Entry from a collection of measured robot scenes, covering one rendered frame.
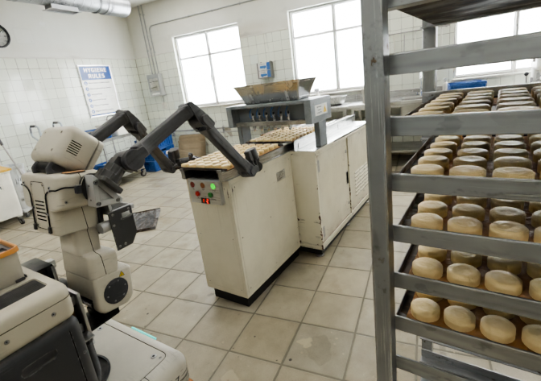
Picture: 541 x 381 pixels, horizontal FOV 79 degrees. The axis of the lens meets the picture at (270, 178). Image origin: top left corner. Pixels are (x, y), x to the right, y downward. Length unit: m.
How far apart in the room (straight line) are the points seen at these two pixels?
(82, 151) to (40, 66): 4.93
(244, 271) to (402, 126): 1.62
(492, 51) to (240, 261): 1.72
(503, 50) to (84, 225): 1.33
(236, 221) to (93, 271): 0.79
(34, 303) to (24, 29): 5.39
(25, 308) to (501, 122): 1.19
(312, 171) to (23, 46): 4.93
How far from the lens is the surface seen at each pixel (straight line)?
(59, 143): 1.37
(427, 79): 0.95
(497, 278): 0.67
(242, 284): 2.09
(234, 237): 1.94
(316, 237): 2.50
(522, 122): 0.53
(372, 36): 0.51
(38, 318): 1.23
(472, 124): 0.53
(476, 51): 0.52
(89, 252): 1.48
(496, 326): 0.71
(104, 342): 1.85
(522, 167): 0.64
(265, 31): 5.88
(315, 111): 2.28
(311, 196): 2.37
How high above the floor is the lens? 1.32
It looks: 16 degrees down
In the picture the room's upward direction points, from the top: 7 degrees counter-clockwise
